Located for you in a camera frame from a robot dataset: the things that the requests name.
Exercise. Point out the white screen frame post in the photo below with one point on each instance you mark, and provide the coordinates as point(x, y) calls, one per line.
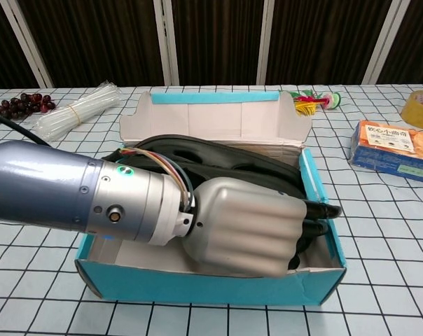
point(383, 42)
point(166, 42)
point(26, 42)
point(267, 42)

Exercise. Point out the black pleated curtain panel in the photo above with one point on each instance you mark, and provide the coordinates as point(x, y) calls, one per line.
point(99, 42)
point(414, 42)
point(1, 52)
point(218, 42)
point(320, 42)

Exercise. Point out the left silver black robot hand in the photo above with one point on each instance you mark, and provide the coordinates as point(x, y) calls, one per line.
point(246, 227)

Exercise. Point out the colourful feather shuttlecock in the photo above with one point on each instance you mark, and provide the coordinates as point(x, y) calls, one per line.
point(304, 105)

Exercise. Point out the dark red grape bunch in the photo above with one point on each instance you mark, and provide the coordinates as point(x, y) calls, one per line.
point(22, 105)

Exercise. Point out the black rubber slipper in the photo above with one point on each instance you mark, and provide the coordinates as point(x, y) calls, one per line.
point(215, 171)
point(197, 140)

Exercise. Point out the clear plastic straw bundle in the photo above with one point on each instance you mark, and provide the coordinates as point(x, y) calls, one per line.
point(78, 108)

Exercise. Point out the light blue shoe box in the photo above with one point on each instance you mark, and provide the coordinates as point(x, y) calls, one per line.
point(197, 287)

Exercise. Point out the left blue silver robot arm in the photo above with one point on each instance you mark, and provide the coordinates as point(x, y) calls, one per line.
point(40, 185)

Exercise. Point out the yellow packing tape roll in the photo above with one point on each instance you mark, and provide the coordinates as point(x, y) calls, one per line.
point(414, 113)

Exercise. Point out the orange blue biscuit box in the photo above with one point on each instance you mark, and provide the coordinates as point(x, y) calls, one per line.
point(390, 147)

